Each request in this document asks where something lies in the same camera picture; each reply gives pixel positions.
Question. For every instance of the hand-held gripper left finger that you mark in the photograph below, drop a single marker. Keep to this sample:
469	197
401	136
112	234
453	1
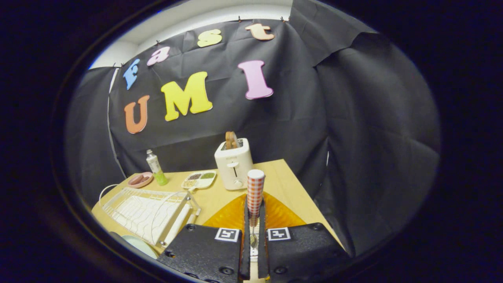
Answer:
204	251

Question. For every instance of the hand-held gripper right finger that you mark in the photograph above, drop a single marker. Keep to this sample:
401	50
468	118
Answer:
302	251

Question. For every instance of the pale green plate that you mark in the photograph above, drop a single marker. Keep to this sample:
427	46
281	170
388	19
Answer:
139	244

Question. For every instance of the white divided spice tray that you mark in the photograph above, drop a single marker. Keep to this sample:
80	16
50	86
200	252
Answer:
199	180

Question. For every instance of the cream toaster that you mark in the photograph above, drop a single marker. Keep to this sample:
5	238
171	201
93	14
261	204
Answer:
235	169

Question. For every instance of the clear bottle green liquid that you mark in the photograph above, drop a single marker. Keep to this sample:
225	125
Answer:
156	169

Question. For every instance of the pink bowl with sausages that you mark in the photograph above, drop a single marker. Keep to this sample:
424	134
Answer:
140	180

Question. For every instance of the toast slices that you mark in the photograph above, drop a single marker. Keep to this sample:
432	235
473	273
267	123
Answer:
232	139

